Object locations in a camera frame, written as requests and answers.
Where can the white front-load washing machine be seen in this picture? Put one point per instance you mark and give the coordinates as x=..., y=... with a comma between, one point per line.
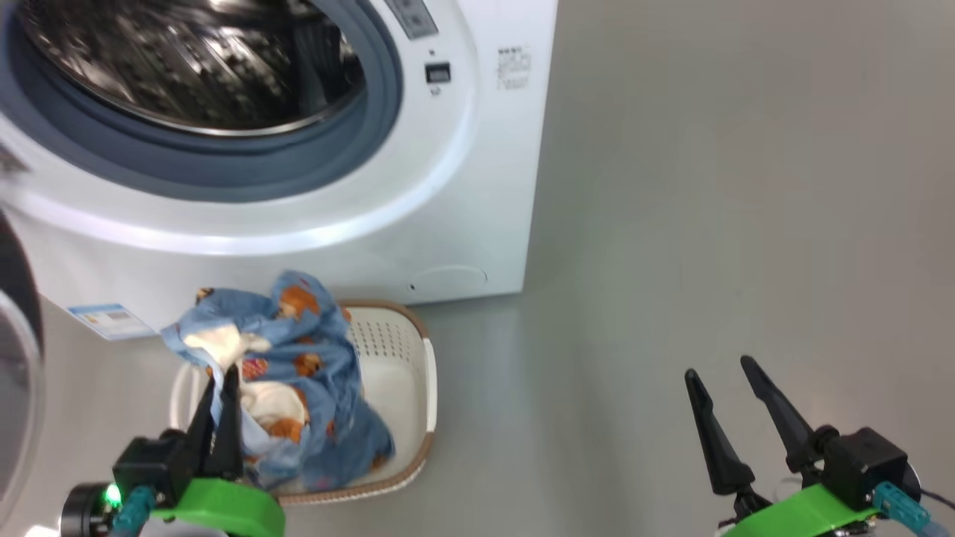
x=462, y=186

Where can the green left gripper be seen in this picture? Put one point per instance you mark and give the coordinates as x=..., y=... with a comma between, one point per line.
x=224, y=511

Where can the blue bear print clothing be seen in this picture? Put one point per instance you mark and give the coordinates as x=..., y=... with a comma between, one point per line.
x=328, y=388

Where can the white warning text label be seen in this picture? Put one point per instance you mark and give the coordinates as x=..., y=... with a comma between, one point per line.
x=513, y=68

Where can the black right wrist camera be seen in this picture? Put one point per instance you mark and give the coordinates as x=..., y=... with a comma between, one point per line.
x=865, y=462

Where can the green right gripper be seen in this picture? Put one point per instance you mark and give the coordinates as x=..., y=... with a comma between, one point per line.
x=802, y=514

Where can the blue energy label sticker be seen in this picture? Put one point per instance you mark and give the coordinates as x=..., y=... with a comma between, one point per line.
x=108, y=321

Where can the cream perforated laundry basket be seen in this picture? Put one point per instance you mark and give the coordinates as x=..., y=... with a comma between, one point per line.
x=395, y=373

